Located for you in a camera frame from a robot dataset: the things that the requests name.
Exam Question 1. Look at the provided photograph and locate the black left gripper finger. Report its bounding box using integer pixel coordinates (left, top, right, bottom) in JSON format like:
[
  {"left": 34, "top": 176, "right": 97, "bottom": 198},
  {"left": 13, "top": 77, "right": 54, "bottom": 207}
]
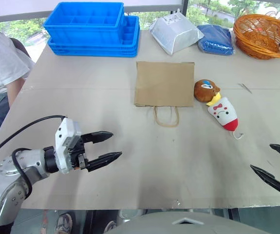
[
  {"left": 81, "top": 131, "right": 114, "bottom": 145},
  {"left": 86, "top": 151, "right": 123, "bottom": 173}
]

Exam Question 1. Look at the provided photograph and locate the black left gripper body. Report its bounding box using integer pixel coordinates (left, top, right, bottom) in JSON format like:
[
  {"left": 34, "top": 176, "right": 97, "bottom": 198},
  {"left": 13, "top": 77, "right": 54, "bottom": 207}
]
[{"left": 67, "top": 135, "right": 90, "bottom": 171}]

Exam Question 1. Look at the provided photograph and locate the dark speckled rounded object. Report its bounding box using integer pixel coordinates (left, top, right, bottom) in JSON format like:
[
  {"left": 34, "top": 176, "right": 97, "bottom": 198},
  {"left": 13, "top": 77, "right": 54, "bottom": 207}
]
[{"left": 55, "top": 213, "right": 74, "bottom": 234}]

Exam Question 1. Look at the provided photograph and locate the white red plush toy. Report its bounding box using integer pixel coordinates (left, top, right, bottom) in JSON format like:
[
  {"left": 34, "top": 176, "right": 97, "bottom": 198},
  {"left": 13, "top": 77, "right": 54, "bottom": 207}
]
[{"left": 205, "top": 93, "right": 244, "bottom": 140}]

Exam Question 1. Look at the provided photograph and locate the grey robot torso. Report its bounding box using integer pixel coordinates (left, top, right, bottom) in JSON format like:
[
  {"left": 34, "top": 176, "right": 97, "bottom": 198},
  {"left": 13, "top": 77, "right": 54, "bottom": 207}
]
[{"left": 105, "top": 211, "right": 273, "bottom": 234}]

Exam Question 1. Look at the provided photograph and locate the brown round plush toy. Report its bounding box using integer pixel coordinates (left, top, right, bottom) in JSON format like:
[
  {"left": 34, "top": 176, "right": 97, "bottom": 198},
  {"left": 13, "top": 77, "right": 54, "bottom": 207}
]
[{"left": 193, "top": 79, "right": 222, "bottom": 102}]

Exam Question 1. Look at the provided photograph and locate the blue divided plastic crate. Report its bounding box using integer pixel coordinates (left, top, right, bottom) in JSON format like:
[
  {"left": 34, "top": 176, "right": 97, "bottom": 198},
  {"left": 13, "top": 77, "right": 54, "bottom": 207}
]
[
  {"left": 43, "top": 2, "right": 126, "bottom": 47},
  {"left": 47, "top": 15, "right": 141, "bottom": 51}
]

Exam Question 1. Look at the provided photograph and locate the orange wicker basket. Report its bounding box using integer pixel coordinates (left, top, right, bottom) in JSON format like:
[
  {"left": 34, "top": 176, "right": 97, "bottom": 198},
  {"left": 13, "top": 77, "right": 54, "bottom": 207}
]
[{"left": 233, "top": 14, "right": 280, "bottom": 60}]

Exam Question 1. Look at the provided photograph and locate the silver foil package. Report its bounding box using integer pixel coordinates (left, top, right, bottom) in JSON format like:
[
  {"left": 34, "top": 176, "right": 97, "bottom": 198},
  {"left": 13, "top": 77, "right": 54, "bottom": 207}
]
[{"left": 149, "top": 12, "right": 205, "bottom": 56}]

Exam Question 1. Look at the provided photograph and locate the blue packaged cloth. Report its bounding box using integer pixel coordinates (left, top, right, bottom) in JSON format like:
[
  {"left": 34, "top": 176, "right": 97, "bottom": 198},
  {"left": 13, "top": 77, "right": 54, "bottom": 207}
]
[{"left": 196, "top": 24, "right": 236, "bottom": 57}]

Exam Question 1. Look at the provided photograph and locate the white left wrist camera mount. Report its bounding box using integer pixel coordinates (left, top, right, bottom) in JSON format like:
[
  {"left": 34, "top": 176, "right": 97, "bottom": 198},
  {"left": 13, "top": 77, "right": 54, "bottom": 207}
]
[{"left": 55, "top": 117, "right": 82, "bottom": 175}]

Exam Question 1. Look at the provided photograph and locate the brown paper bag with handles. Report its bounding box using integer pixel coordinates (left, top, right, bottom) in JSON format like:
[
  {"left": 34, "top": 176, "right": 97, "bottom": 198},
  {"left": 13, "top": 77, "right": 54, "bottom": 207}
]
[{"left": 133, "top": 60, "right": 196, "bottom": 128}]

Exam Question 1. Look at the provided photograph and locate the grey window frame post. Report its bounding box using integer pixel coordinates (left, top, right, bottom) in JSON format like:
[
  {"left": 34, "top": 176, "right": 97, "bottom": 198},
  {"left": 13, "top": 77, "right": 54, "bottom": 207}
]
[{"left": 180, "top": 0, "right": 189, "bottom": 16}]

